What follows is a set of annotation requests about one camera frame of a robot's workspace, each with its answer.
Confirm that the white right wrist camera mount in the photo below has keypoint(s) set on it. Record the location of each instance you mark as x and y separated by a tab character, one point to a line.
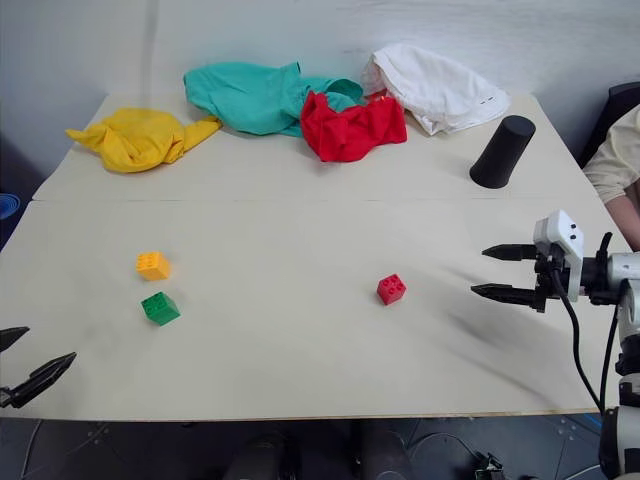
565	235

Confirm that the white cloth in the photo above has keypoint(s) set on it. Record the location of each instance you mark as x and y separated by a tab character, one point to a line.
430	90

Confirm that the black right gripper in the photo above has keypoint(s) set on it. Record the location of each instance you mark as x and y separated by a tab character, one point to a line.
549	280

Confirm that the yellow cloth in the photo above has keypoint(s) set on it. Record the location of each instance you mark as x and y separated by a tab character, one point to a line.
137	139

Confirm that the orange toy brick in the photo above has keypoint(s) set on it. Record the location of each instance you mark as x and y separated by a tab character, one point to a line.
153	266

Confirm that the red cloth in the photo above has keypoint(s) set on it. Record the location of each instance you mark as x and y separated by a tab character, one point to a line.
352	130

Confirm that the red toy brick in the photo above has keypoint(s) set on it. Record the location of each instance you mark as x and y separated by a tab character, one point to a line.
391	289

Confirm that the green toy brick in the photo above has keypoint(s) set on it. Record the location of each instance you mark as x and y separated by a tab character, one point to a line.
160	308

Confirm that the person's bare forearm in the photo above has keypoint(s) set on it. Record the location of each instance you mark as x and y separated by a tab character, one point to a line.
627	220

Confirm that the black chair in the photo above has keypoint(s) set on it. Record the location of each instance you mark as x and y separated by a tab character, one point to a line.
612	107

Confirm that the blue rounded object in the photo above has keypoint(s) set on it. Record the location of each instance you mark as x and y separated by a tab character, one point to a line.
7	207

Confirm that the black plastic cup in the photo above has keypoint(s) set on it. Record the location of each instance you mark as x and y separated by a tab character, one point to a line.
500	152

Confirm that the person's beige shirt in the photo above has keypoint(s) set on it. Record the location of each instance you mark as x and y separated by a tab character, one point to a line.
617	160

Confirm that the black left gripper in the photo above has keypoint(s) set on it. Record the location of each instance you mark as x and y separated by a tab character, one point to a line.
4	397

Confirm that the teal green cloth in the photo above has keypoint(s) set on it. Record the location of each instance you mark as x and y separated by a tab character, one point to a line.
250	97

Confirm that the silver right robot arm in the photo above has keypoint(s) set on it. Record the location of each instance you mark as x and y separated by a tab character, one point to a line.
627	280

